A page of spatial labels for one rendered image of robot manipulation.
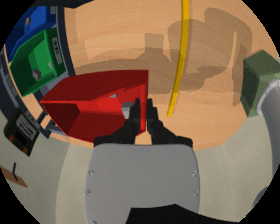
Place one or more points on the blue open bin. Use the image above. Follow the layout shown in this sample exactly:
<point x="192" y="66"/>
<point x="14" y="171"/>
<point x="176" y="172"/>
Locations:
<point x="38" y="15"/>

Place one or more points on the yellow bar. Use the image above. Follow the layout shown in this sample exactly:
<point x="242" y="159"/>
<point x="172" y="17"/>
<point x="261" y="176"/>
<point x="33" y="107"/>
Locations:
<point x="182" y="54"/>

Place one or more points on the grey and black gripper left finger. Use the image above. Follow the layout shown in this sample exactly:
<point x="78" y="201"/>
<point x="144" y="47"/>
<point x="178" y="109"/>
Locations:
<point x="127" y="133"/>

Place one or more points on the green open bin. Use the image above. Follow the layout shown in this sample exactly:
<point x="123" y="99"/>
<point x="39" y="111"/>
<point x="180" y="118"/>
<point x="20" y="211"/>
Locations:
<point x="33" y="55"/>

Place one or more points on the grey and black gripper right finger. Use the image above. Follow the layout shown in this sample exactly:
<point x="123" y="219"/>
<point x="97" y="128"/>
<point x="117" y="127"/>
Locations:
<point x="161" y="134"/>

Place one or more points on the red bin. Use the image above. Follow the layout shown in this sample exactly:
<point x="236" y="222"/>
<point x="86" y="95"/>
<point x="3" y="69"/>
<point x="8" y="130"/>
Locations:
<point x="90" y="118"/>

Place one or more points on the grey metal shelf rack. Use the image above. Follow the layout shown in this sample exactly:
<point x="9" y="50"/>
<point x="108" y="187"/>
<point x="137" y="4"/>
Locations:
<point x="7" y="106"/>

